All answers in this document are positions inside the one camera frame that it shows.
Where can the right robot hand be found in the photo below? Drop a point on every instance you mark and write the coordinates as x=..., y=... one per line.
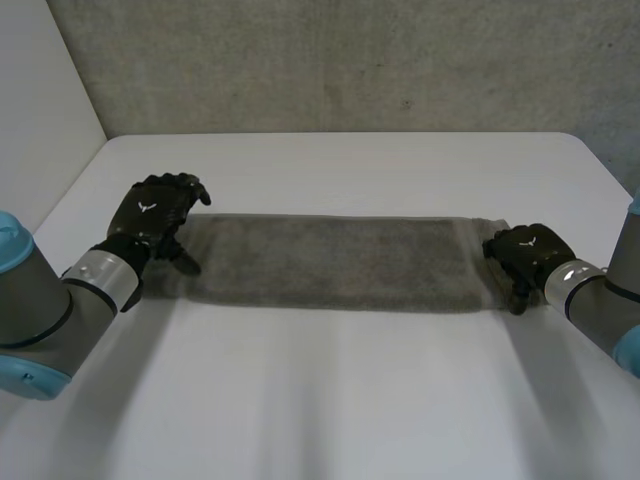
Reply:
x=530, y=247

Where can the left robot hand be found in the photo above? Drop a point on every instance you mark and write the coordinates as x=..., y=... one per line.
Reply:
x=145, y=207

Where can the grey towel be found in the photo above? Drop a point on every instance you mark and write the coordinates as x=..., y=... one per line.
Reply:
x=330, y=260

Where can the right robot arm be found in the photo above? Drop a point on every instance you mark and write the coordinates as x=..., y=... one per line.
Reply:
x=600, y=295

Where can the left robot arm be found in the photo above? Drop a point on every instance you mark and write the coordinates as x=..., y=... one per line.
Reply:
x=45, y=300

